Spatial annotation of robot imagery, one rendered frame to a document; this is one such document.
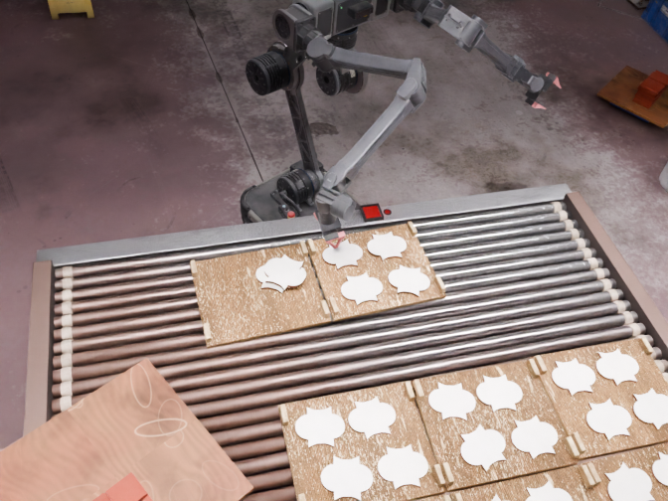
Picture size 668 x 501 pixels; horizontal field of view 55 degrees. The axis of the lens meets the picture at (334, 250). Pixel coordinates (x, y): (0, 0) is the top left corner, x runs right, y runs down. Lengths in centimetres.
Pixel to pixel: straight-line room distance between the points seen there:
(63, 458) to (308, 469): 65
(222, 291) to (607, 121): 344
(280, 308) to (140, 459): 67
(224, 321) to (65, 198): 200
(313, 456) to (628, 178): 321
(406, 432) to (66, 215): 248
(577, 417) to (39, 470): 153
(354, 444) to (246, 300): 61
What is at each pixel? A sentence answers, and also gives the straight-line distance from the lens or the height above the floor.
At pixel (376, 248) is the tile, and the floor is 95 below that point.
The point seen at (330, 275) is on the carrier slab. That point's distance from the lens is 227.
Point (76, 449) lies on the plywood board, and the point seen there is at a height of 104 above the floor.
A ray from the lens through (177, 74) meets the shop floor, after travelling 477.
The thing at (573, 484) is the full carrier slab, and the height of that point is 94.
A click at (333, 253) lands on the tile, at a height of 95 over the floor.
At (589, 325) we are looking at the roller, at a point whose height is 92.
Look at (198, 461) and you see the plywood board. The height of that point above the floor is 104.
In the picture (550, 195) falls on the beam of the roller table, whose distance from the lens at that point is 281.
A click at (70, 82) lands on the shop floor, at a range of 481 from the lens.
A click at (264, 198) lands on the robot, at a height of 24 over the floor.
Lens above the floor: 272
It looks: 50 degrees down
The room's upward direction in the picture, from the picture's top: 7 degrees clockwise
